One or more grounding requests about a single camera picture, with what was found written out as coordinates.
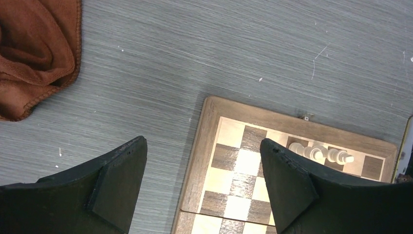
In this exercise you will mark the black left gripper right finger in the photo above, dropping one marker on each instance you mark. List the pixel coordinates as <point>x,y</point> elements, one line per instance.
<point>309,198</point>

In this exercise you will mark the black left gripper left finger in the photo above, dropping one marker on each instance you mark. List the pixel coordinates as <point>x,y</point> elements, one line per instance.
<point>96,197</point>

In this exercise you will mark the light wooden queen piece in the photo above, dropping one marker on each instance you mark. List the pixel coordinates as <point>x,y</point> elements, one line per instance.
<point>317,152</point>

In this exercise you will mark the light wooden king piece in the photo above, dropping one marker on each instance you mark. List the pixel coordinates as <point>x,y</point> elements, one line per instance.
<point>341,157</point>

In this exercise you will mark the wooden chessboard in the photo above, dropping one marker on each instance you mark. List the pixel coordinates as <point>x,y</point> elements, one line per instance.
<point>224,190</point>

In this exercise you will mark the gold metal tin tray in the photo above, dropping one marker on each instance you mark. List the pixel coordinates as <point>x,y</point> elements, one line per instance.
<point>403,171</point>

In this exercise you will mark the brown cloth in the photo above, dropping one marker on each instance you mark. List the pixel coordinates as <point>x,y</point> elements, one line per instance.
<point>40,52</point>

